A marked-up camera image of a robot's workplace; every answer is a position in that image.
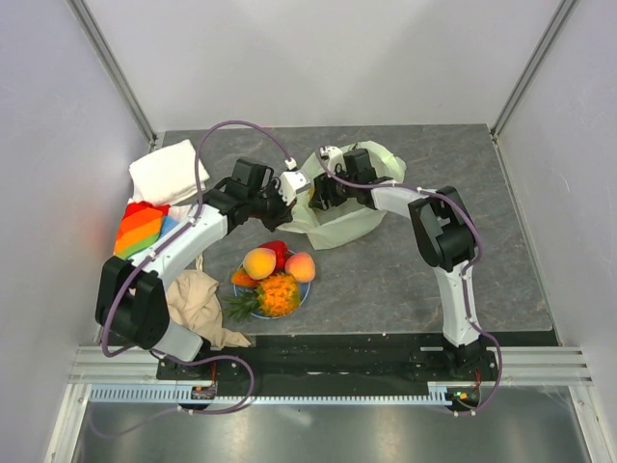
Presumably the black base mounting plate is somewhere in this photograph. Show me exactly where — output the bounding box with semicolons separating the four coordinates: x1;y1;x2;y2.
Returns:
156;334;502;398

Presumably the right aluminium corner post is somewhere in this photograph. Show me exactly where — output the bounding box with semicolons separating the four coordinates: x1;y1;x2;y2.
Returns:
490;0;578;143

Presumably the aluminium corner post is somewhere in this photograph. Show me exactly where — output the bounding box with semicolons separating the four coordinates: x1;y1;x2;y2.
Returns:
67;0;158;150
490;0;578;143

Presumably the rainbow striped cloth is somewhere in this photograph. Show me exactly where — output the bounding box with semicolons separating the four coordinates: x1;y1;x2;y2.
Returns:
114;202;175;259

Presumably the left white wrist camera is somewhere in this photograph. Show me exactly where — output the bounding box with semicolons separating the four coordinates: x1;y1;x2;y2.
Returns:
279;157;310;205

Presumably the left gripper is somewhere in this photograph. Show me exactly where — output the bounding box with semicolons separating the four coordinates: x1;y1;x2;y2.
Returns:
248;179;297;233

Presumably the red yellow fake mango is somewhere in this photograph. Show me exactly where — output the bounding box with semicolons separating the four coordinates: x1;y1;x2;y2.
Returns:
230;268;258;287

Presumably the red fake apple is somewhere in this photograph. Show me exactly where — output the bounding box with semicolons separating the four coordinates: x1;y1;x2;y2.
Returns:
260;240;291;272

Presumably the beige crumpled cloth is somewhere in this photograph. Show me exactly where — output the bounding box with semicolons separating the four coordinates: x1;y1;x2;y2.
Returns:
166;255;251;349

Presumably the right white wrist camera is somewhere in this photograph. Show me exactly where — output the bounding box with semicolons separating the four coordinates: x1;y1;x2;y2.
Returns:
318;146;344;171

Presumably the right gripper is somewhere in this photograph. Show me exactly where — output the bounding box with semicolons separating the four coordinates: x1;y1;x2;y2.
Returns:
310;163;358;211

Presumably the yellow fake pear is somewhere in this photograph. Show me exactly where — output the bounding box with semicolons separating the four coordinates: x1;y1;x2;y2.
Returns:
284;252;316;283

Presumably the grey slotted cable duct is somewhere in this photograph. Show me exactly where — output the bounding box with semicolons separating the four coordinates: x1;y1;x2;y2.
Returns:
90;384;455;406

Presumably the blue plastic plate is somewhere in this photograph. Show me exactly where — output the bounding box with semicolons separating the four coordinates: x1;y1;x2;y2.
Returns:
232;261;312;319

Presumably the fake pineapple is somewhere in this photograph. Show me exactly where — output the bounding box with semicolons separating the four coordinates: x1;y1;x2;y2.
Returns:
224;273;301;321

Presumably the orange yellow fake peach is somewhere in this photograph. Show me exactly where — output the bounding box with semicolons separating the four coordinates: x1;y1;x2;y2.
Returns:
242;248;277;280

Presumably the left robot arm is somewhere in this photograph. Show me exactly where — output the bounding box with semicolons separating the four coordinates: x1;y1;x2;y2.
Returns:
95;158;309;379

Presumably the white folded towel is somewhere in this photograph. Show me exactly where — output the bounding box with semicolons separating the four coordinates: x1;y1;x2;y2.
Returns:
129;139;210;206

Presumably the left aluminium corner post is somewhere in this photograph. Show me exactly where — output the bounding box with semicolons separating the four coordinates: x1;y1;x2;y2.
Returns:
67;0;158;150

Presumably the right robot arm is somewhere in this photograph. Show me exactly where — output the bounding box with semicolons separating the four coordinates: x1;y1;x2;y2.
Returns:
309;146;482;380

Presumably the pale green plastic bag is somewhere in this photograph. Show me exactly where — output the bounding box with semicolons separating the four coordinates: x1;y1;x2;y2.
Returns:
278;141;406;250

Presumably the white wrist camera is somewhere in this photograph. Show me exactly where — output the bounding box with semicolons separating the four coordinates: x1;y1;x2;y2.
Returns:
279;157;310;205
318;146;344;171

